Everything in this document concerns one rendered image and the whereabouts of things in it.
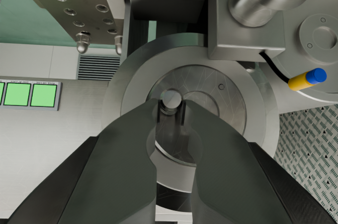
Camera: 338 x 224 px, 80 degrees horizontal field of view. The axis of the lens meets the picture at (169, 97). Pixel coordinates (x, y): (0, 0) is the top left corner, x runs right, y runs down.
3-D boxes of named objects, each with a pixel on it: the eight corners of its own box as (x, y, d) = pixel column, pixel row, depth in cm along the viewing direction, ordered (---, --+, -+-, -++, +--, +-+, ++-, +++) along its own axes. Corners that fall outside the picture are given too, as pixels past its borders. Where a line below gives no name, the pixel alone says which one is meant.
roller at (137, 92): (262, 47, 17) (271, 194, 15) (199, 99, 43) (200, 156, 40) (124, 41, 17) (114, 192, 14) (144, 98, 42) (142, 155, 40)
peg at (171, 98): (166, 83, 12) (187, 94, 12) (165, 92, 15) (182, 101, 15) (155, 103, 12) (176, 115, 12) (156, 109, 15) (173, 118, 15)
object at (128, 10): (139, -107, 21) (126, 62, 18) (149, 19, 44) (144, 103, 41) (134, -108, 21) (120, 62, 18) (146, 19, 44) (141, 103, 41)
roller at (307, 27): (379, -18, 20) (401, 106, 17) (255, 68, 45) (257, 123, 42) (257, -27, 19) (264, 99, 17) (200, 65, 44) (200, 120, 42)
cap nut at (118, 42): (128, 35, 50) (126, 52, 49) (130, 42, 53) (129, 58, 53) (112, 34, 50) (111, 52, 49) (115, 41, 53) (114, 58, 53)
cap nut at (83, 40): (88, 33, 49) (86, 50, 49) (93, 40, 53) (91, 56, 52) (73, 32, 49) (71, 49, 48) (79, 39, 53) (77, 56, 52)
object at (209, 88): (238, 178, 14) (133, 152, 14) (228, 173, 16) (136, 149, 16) (255, 77, 15) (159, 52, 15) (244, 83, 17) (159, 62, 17)
